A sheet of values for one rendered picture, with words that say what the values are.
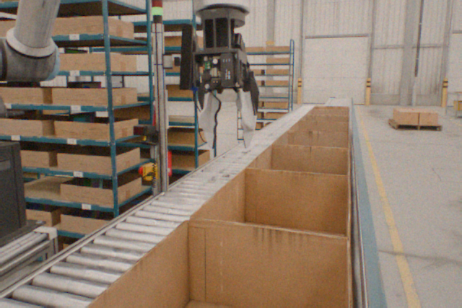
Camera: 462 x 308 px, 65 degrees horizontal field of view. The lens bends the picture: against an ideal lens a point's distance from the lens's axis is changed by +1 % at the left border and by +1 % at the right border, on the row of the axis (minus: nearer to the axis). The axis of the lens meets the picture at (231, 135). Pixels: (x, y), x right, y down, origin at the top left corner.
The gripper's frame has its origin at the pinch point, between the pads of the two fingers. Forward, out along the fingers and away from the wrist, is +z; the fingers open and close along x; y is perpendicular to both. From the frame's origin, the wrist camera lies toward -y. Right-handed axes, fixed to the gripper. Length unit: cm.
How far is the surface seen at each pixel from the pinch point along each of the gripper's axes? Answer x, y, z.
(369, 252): 24.9, -28.9, 28.2
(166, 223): -44, -71, 36
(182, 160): -101, -232, 30
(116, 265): -46, -38, 40
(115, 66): -101, -133, -37
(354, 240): 23, -42, 30
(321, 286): 14.3, -3.6, 25.3
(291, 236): 9.5, -3.2, 16.9
